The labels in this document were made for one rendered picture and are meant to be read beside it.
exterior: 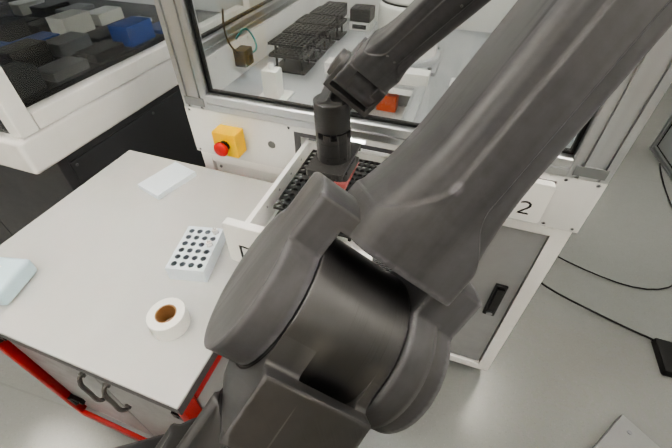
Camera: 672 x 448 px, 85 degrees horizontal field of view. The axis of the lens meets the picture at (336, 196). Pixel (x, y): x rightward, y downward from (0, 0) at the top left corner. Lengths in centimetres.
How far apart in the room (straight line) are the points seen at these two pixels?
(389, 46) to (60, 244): 88
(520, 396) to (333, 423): 149
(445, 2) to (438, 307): 31
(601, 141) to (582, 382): 112
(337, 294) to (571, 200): 81
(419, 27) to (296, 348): 36
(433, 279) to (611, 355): 174
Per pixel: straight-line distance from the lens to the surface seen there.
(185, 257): 88
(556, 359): 178
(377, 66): 50
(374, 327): 18
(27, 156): 126
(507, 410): 161
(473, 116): 17
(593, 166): 90
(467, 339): 143
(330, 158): 60
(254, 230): 69
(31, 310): 99
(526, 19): 19
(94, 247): 104
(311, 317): 16
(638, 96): 83
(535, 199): 91
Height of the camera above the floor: 142
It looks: 41 degrees down
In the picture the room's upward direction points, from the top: straight up
